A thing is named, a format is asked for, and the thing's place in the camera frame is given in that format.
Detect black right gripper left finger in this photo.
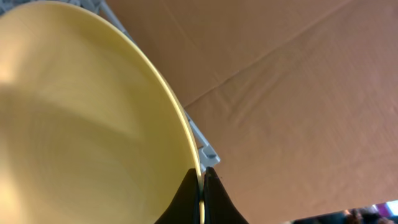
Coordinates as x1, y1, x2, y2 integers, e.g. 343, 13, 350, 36
155, 169, 201, 224

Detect cardboard sheet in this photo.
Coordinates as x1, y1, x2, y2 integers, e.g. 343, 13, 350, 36
109, 0, 397, 223

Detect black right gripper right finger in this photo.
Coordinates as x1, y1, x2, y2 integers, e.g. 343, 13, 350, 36
203, 167, 248, 224

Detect yellow plate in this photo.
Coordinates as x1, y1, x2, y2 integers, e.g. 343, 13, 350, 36
1, 1, 201, 223

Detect grey dishwasher rack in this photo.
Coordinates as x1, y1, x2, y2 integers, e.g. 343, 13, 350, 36
1, 0, 221, 172

